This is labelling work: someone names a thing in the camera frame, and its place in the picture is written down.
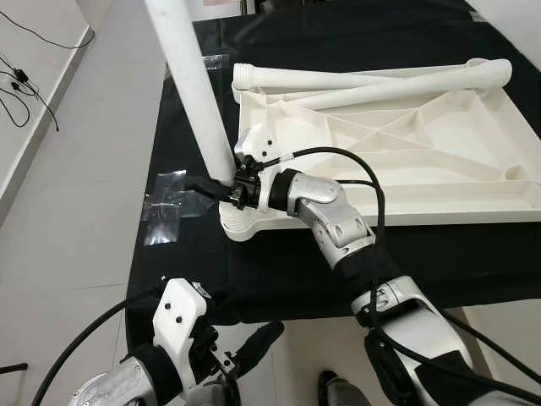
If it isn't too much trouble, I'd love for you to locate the white plastic table leg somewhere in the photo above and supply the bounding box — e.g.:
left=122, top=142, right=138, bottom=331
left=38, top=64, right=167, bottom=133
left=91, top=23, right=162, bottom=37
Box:
left=232, top=61, right=474, bottom=92
left=144, top=0, right=242, bottom=212
left=292, top=58, right=514, bottom=111

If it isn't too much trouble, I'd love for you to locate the clear plastic bag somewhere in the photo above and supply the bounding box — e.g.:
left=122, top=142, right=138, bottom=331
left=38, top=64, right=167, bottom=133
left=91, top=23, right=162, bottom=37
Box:
left=167, top=52, right=231, bottom=84
left=142, top=167, right=216, bottom=248

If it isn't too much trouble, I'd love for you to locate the black tablecloth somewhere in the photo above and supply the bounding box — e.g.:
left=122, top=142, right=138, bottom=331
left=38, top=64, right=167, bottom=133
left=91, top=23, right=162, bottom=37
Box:
left=125, top=0, right=541, bottom=326

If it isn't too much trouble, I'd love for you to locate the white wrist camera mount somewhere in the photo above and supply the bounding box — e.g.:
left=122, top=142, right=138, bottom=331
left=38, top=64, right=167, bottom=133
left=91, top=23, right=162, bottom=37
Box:
left=234, top=125, right=297, bottom=170
left=152, top=277, right=212, bottom=377

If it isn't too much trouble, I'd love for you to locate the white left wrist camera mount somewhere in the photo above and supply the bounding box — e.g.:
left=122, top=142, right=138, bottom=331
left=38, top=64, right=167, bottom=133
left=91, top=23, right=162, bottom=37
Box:
left=152, top=277, right=212, bottom=377

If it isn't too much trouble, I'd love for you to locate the black grey robot left foot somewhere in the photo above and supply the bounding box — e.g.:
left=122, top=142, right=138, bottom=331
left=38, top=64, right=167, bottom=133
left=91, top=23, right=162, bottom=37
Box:
left=186, top=379, right=246, bottom=406

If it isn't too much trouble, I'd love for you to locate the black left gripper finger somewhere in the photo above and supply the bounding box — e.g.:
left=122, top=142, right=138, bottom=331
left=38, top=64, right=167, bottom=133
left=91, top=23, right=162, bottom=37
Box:
left=232, top=320, right=286, bottom=378

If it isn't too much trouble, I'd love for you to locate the black grey robot foot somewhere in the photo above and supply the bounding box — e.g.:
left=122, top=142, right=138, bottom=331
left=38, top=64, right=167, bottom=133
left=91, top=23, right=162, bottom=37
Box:
left=317, top=370, right=374, bottom=406
left=186, top=379, right=246, bottom=406

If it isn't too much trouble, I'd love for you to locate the black floor cable with adapter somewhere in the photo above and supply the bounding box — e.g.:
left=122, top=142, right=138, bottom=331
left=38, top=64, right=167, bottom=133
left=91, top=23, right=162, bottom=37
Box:
left=0, top=52, right=62, bottom=133

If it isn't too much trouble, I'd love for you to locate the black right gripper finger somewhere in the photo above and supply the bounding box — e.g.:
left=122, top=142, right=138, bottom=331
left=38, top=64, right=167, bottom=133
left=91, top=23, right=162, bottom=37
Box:
left=184, top=178, right=242, bottom=204

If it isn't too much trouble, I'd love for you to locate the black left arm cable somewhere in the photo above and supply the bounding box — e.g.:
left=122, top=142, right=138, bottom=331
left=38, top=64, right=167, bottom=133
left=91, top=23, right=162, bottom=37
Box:
left=30, top=288, right=166, bottom=406

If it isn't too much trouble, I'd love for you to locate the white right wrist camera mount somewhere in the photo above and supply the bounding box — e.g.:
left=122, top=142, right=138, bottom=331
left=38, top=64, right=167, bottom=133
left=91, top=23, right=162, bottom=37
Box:
left=234, top=125, right=297, bottom=170

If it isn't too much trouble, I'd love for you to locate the black grey robot right foot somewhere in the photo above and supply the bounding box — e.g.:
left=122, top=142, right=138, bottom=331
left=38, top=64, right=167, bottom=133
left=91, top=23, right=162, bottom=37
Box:
left=317, top=370, right=374, bottom=406

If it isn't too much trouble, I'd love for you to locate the cream plastic children table top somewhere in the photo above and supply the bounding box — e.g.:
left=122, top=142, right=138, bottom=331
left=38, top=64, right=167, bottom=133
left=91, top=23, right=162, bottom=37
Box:
left=218, top=72, right=541, bottom=244

